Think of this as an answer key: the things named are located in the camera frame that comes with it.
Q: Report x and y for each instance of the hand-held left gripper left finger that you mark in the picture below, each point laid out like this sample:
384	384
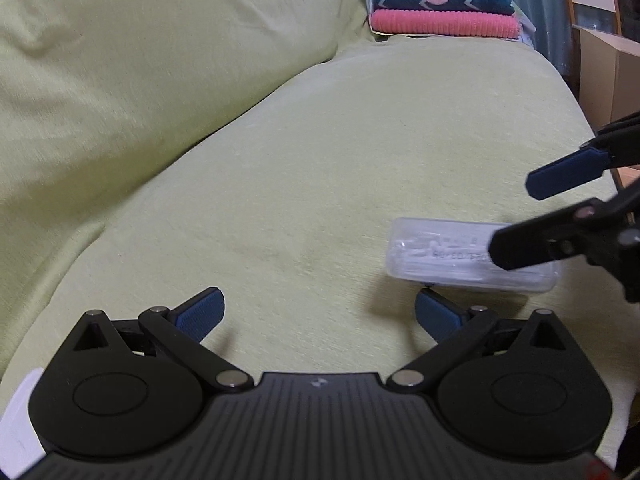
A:
200	312

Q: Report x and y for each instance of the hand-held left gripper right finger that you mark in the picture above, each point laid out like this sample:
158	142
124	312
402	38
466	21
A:
437	312

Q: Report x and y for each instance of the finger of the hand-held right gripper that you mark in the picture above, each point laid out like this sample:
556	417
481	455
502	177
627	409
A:
525	250
565	175

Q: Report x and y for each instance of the clear plastic case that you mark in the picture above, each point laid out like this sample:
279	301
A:
440	255

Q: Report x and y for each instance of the white plastic lid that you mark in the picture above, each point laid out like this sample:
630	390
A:
15	410

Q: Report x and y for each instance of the beige cabinet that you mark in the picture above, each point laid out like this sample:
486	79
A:
605	75

